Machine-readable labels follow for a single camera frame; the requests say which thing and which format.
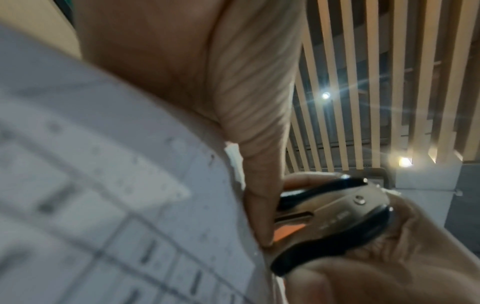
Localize white printed paper sheets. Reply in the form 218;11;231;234
0;23;279;304

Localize person's left hand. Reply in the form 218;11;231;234
74;0;306;249

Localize person's right hand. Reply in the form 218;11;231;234
283;171;480;304

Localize black metal staple remover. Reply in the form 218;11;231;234
269;173;395;277

